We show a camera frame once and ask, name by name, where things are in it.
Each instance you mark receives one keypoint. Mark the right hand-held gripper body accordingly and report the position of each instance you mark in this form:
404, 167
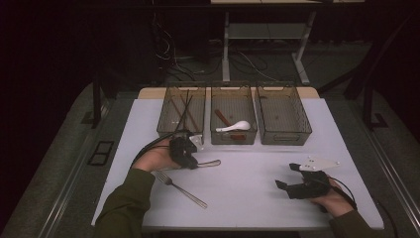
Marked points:
312, 186

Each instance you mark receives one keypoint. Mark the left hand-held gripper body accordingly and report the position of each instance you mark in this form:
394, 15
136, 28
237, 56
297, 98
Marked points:
181, 145

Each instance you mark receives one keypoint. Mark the translucent grey plastic bin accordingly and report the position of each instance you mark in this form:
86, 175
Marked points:
166, 125
284, 112
237, 102

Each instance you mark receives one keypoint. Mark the white ceramic spoon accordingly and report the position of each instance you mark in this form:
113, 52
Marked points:
241, 125

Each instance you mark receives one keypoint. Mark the person's left hand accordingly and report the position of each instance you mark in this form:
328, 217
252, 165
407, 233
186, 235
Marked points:
155, 158

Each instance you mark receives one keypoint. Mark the person's right hand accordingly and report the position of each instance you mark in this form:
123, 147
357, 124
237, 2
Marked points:
336, 203

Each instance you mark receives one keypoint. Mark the metal fork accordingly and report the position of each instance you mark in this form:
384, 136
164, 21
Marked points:
185, 193

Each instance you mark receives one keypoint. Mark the black metal stand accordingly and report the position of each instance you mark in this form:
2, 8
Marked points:
367, 99

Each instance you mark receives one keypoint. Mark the black floor socket frame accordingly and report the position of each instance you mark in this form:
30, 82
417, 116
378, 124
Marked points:
101, 153

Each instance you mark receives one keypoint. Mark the metal floor rail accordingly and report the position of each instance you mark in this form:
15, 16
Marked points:
67, 185
398, 185

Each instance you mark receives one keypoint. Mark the white metal desk frame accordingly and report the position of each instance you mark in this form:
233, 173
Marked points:
226, 49

